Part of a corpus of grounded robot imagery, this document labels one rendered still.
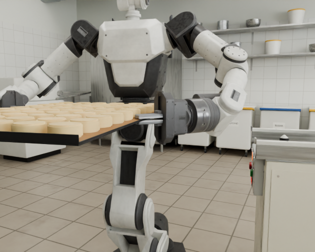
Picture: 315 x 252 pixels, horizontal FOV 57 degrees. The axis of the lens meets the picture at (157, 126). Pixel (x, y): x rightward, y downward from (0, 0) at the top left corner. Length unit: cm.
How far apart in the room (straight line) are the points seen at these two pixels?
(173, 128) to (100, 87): 454
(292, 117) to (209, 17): 222
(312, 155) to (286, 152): 8
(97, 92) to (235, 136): 245
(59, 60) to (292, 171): 99
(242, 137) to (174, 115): 392
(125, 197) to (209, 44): 65
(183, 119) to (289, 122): 384
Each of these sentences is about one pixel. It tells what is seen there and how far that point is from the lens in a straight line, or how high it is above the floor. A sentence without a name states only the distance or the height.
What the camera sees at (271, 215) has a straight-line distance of 107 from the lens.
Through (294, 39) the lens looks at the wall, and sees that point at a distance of 518.
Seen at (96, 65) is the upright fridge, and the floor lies 144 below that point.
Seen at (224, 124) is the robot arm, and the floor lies 98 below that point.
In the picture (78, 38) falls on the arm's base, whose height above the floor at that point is 127.
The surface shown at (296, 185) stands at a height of 76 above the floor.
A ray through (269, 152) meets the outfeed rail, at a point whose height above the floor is 86.
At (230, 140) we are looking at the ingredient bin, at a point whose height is 26.
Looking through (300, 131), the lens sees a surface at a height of 89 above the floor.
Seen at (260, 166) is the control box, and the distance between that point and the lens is 107.
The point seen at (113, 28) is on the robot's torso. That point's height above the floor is 130.
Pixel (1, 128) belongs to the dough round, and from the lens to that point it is 50.
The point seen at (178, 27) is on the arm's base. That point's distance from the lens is 116.
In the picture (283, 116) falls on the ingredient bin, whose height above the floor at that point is 65.
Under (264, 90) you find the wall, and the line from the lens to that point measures 515.
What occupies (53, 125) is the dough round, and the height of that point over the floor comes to 102.
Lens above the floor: 108
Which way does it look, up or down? 8 degrees down
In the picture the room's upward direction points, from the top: straight up
